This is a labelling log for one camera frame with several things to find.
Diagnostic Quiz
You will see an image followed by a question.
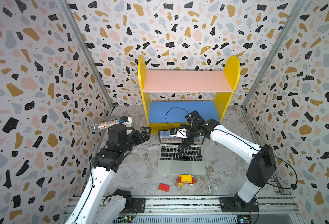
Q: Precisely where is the silver laptop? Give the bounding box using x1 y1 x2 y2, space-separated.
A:
157 130 206 176

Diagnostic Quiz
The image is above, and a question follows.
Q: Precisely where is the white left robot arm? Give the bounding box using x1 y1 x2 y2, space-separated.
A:
66 124 151 224

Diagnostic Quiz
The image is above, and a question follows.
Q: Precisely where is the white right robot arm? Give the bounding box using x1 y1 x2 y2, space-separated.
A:
170 111 276 211

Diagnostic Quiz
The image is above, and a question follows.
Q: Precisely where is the glitter microphone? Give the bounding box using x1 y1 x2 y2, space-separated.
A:
90 119 123 132

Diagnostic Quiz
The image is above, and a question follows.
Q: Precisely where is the yellow red toy car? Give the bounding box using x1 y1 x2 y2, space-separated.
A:
176 175 197 187

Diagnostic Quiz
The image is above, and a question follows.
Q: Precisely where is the yellow shelf unit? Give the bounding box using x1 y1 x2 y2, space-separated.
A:
138 56 241 134

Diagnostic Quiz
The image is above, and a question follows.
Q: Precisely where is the red toy block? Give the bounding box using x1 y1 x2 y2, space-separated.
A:
158 183 170 192

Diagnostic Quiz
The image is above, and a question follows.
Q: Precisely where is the left green circuit board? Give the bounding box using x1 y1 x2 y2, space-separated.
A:
114 214 135 224

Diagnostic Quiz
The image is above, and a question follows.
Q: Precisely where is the green circuit board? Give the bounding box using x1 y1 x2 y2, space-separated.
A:
114 214 135 224
237 215 252 224

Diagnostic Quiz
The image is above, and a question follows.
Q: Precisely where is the right green circuit board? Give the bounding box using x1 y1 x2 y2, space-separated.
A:
237 215 252 224

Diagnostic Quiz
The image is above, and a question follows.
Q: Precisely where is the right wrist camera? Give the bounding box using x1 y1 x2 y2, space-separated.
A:
170 128 187 139

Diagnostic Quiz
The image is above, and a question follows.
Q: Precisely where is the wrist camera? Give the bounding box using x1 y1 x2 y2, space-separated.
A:
170 128 187 139
119 116 132 127

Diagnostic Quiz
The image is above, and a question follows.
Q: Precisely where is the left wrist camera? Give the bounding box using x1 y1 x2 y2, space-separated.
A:
119 116 132 127

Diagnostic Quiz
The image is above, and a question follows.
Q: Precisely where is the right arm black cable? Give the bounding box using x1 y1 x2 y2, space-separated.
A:
165 107 299 190

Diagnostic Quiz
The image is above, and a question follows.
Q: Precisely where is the right aluminium corner post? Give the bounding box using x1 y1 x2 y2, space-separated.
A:
241 0 305 109

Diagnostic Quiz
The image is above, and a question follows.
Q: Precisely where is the aluminium corner post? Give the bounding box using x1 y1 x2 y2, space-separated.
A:
57 1 114 113
241 0 305 109

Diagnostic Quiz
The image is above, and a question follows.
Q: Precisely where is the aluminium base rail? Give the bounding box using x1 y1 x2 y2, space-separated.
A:
63 194 300 224

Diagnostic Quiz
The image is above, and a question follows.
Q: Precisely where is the left aluminium corner post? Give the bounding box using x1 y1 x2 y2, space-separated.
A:
57 1 114 113

